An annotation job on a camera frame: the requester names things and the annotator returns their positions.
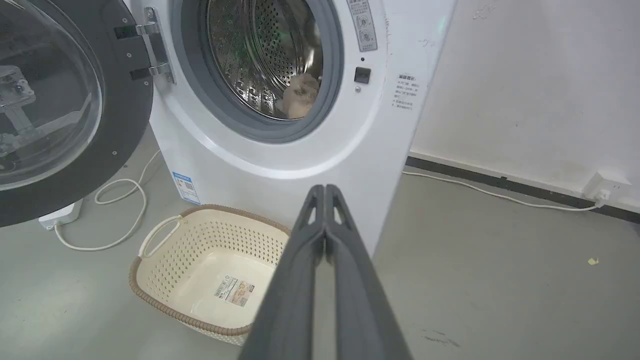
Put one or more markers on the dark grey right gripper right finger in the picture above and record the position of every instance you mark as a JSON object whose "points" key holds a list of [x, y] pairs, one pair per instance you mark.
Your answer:
{"points": [[360, 300]]}

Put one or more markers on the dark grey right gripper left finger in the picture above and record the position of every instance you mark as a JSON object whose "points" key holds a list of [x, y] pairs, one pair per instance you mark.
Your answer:
{"points": [[290, 300]]}

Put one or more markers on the white front-load washing machine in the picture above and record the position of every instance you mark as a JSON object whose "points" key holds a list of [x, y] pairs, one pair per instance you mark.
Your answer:
{"points": [[310, 150]]}

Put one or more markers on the black round washing machine door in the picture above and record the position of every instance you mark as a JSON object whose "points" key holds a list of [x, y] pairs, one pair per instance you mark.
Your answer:
{"points": [[125, 115]]}

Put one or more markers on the cream perforated laundry basket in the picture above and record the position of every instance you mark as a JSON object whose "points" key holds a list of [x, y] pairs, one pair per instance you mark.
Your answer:
{"points": [[210, 270]]}

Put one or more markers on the black baseboard strip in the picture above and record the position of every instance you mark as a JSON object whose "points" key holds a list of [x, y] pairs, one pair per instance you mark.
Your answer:
{"points": [[500, 181]]}

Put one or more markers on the beige garment in drum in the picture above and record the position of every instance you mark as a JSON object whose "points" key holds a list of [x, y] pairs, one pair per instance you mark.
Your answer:
{"points": [[301, 95]]}

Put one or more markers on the small yellow paper scrap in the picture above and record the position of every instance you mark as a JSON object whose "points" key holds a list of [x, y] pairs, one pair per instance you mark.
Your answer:
{"points": [[593, 261]]}

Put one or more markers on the white power strip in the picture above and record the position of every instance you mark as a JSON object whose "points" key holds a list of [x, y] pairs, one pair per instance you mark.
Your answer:
{"points": [[62, 215]]}

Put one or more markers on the white wall socket plug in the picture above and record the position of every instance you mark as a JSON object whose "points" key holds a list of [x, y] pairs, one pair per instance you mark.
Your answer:
{"points": [[602, 187]]}

